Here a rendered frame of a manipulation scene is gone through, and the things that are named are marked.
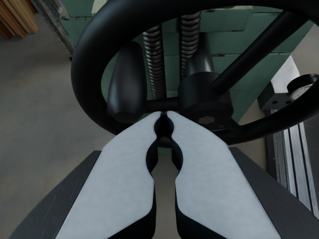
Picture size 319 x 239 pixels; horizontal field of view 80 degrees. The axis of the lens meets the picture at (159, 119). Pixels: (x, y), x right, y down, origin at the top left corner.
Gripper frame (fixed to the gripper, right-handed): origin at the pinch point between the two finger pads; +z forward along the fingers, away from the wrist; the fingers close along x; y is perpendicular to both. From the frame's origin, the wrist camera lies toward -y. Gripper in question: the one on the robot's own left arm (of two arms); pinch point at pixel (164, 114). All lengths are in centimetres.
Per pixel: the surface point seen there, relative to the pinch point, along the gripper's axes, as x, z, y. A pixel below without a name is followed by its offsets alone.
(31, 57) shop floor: -95, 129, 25
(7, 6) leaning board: -105, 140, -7
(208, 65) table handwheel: 5.4, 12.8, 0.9
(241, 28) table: 9.5, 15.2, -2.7
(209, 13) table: 5.3, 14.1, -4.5
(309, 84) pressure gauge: 29.2, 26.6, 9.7
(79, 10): -13.1, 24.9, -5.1
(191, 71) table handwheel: 3.3, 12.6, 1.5
